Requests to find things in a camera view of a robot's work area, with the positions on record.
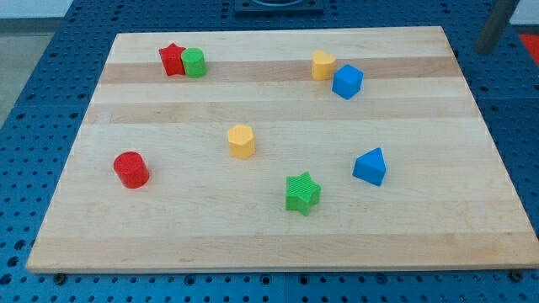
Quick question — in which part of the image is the yellow heart block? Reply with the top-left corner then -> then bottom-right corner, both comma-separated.
311,50 -> 336,81

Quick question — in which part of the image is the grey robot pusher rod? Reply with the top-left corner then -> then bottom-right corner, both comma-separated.
473,0 -> 520,56

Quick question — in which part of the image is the red cylinder block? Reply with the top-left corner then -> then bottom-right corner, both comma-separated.
113,151 -> 150,189

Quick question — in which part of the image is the wooden board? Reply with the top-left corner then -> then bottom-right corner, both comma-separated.
26,26 -> 538,274

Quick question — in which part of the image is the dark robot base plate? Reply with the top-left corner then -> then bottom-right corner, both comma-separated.
232,0 -> 324,14

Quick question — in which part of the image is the blue triangle block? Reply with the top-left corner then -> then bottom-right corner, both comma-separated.
352,147 -> 387,186

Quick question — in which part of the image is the blue cube block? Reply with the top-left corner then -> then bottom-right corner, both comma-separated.
332,65 -> 364,99

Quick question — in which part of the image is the red star block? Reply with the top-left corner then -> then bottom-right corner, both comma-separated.
158,43 -> 185,76

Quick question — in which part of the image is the green star block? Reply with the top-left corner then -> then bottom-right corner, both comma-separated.
285,172 -> 321,216

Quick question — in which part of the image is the green cylinder block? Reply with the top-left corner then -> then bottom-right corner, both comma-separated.
181,47 -> 206,78

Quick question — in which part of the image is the yellow hexagon block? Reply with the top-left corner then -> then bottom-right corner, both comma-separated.
227,125 -> 256,160

